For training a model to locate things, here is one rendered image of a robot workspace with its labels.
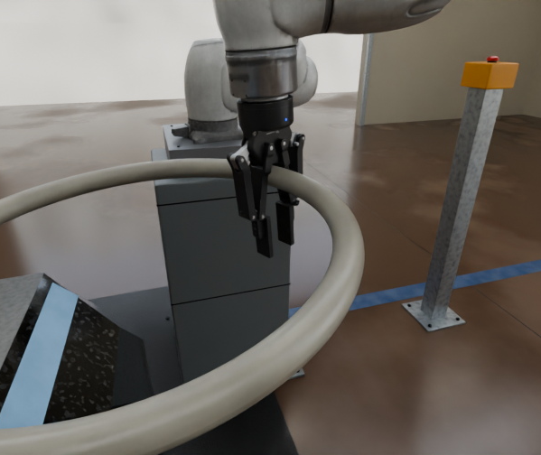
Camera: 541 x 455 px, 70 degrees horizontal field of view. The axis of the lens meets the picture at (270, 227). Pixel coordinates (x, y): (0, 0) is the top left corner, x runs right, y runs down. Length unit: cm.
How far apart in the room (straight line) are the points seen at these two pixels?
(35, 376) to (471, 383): 150
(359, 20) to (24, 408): 53
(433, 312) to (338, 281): 161
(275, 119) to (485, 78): 111
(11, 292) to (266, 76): 41
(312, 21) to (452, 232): 132
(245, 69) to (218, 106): 68
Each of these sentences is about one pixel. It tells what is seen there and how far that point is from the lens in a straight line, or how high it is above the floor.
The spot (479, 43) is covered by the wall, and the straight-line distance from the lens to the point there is 703.
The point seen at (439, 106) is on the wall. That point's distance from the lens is 676.
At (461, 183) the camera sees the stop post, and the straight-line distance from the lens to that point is 163.
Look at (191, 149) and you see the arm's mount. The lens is 112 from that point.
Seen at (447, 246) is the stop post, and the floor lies 39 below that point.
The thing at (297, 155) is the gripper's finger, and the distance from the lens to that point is 58.
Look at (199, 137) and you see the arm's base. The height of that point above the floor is 89.
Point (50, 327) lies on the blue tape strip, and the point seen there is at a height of 85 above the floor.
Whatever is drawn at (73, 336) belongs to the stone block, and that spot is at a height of 83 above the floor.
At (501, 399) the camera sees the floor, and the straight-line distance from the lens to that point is 171.
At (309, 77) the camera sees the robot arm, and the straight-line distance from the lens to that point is 121.
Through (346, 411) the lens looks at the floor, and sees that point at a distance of 149.
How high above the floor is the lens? 115
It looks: 26 degrees down
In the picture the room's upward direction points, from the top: straight up
